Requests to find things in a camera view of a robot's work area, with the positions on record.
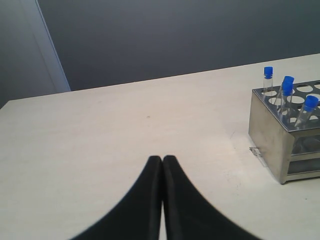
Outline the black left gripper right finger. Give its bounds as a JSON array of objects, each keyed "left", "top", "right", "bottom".
[{"left": 162, "top": 155, "right": 258, "bottom": 240}]

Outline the stainless steel test tube rack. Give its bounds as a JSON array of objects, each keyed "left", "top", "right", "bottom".
[{"left": 248, "top": 80, "right": 320, "bottom": 184}]

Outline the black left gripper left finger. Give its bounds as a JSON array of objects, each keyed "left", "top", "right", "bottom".
[{"left": 74, "top": 155, "right": 163, "bottom": 240}]

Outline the small clear plastic strip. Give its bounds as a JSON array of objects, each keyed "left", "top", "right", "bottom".
[{"left": 249, "top": 146, "right": 267, "bottom": 167}]

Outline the blue-capped test tube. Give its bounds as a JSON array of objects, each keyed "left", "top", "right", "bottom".
[
  {"left": 278, "top": 80, "right": 293, "bottom": 117},
  {"left": 273, "top": 75, "right": 294, "bottom": 106},
  {"left": 294, "top": 95, "right": 319, "bottom": 128},
  {"left": 263, "top": 66, "right": 273, "bottom": 96}
]

